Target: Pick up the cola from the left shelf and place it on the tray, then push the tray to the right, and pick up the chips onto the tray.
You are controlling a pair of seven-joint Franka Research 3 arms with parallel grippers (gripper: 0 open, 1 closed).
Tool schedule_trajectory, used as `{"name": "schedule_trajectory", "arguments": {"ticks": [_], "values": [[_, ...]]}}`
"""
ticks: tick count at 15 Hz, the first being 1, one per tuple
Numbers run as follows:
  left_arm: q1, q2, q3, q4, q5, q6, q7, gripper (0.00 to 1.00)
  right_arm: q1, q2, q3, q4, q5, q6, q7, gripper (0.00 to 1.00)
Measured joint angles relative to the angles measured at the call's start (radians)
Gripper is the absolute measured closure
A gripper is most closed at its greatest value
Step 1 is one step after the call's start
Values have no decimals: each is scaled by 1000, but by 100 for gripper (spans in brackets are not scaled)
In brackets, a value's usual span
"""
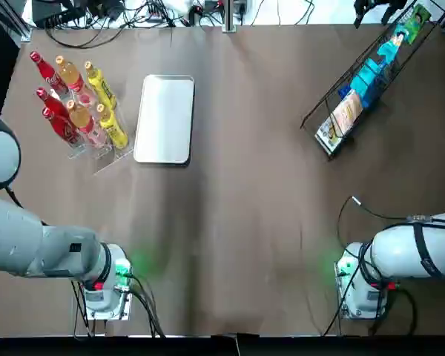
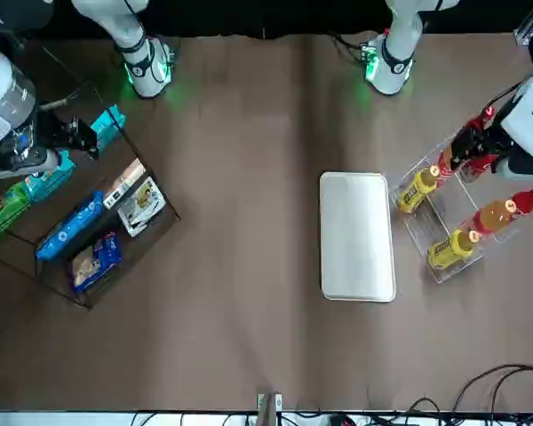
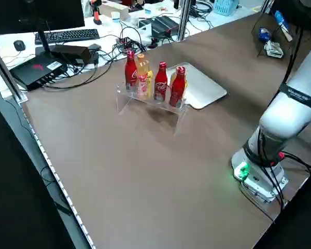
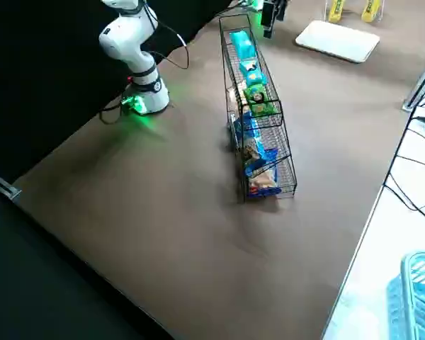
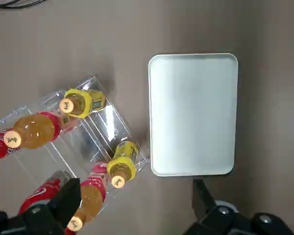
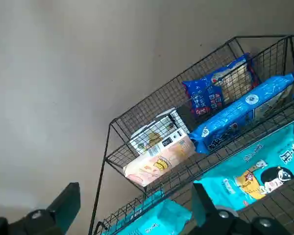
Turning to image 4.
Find teal printed chips packet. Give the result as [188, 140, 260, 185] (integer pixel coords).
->
[239, 59, 269, 89]

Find clear acrylic tiered shelf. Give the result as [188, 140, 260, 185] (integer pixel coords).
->
[323, 0, 386, 26]

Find plain teal packet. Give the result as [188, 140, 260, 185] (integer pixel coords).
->
[229, 30, 259, 60]

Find yellow drink bottle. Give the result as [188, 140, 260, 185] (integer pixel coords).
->
[327, 0, 345, 24]
[361, 0, 380, 23]

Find green snack packet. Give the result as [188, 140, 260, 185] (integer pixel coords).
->
[243, 84, 281, 118]

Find azure blue snack packet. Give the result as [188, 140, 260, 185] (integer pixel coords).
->
[232, 112, 262, 157]

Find dark blue cookie packet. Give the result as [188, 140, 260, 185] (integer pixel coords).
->
[242, 147, 283, 198]

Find light blue plastic basket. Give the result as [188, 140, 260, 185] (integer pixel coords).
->
[385, 249, 425, 340]

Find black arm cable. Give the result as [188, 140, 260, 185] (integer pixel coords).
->
[141, 0, 191, 71]

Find black wire tiered basket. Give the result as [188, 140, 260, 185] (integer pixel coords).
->
[218, 13, 299, 205]

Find aluminium camera post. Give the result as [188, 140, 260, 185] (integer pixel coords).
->
[401, 45, 425, 113]

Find black base cable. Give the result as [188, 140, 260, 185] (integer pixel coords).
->
[98, 97, 132, 125]

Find black desk cable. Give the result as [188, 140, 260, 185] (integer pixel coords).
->
[381, 105, 425, 227]

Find aluminium frame post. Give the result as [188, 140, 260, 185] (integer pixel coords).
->
[0, 165, 23, 202]

